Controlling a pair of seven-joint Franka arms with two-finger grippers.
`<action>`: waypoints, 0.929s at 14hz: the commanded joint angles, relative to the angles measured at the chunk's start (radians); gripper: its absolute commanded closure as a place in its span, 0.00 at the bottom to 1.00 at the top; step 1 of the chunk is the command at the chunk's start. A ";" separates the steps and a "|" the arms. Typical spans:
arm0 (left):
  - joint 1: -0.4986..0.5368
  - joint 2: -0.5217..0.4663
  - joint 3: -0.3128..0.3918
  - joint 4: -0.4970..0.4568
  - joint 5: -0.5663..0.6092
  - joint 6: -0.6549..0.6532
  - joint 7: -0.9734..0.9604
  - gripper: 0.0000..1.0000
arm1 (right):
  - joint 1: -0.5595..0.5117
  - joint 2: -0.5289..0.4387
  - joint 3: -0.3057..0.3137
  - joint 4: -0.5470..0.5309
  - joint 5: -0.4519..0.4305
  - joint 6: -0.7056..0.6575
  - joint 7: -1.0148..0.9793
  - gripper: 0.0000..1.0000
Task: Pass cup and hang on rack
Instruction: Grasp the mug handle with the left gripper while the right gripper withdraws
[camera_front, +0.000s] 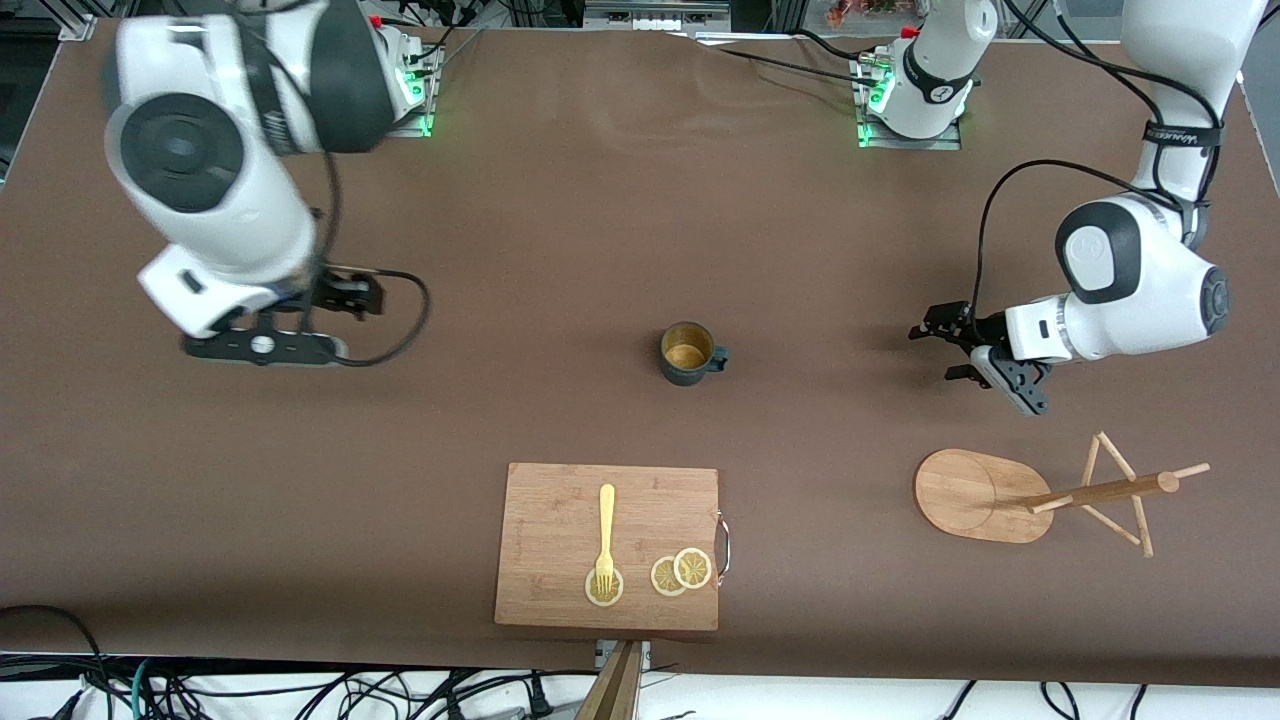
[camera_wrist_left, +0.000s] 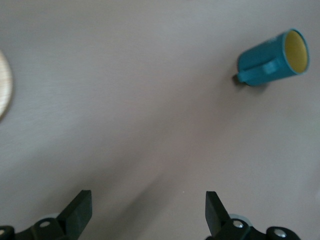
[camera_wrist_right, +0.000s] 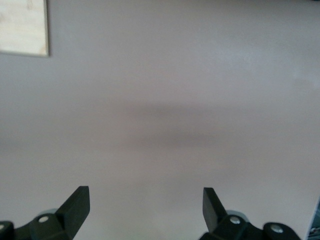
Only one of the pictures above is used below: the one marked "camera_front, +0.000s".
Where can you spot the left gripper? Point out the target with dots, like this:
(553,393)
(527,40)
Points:
(984,330)

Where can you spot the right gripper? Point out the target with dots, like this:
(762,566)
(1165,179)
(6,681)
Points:
(340,296)

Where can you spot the teal cup yellow inside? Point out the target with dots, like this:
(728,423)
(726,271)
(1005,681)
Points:
(680,375)

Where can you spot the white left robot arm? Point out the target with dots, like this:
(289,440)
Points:
(1140,270)

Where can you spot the wooden cup rack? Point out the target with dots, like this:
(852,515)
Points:
(970,495)

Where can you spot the bamboo cutting board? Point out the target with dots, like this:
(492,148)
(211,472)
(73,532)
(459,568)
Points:
(560,530)

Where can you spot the yellow plastic fork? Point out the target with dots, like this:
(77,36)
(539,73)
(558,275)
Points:
(606,520)

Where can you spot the lemon slice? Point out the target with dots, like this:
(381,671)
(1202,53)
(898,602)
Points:
(693,567)
(592,595)
(662,580)

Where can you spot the red packet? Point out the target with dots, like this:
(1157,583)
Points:
(860,12)

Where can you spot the grey power strip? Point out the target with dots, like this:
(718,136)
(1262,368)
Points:
(655,15)

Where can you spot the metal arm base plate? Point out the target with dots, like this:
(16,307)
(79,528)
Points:
(415,125)
(945,142)

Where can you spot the aluminium frame profile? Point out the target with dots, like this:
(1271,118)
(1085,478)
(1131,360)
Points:
(75,25)

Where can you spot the metal bracket with brown pole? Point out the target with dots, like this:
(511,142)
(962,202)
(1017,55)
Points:
(615,690)

